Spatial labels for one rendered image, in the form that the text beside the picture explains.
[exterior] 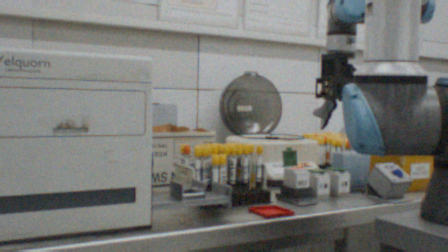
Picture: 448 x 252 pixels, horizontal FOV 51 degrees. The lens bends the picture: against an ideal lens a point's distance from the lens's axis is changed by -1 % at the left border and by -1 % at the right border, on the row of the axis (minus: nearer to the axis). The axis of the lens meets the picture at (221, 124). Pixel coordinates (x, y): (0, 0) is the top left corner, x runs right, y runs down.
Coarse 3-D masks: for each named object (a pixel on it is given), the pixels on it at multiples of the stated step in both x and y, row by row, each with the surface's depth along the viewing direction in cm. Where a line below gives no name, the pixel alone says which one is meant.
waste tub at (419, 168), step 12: (372, 156) 129; (384, 156) 125; (396, 156) 122; (408, 156) 120; (420, 156) 122; (432, 156) 125; (372, 168) 129; (408, 168) 121; (420, 168) 123; (420, 180) 123
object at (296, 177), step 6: (288, 168) 108; (294, 168) 107; (300, 168) 107; (306, 168) 107; (288, 174) 108; (294, 174) 106; (300, 174) 106; (306, 174) 107; (288, 180) 108; (294, 180) 106; (300, 180) 106; (306, 180) 107; (294, 186) 106; (300, 186) 106; (306, 186) 107
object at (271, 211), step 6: (252, 210) 96; (258, 210) 95; (264, 210) 98; (270, 210) 98; (276, 210) 98; (282, 210) 98; (288, 210) 96; (264, 216) 92; (270, 216) 92; (276, 216) 93; (282, 216) 94
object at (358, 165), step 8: (336, 152) 122; (344, 152) 123; (352, 152) 121; (336, 160) 121; (344, 160) 119; (352, 160) 121; (360, 160) 122; (368, 160) 124; (352, 168) 121; (360, 168) 122; (368, 168) 124; (352, 176) 121; (360, 176) 123; (368, 176) 124; (352, 184) 121; (360, 184) 123; (352, 192) 119
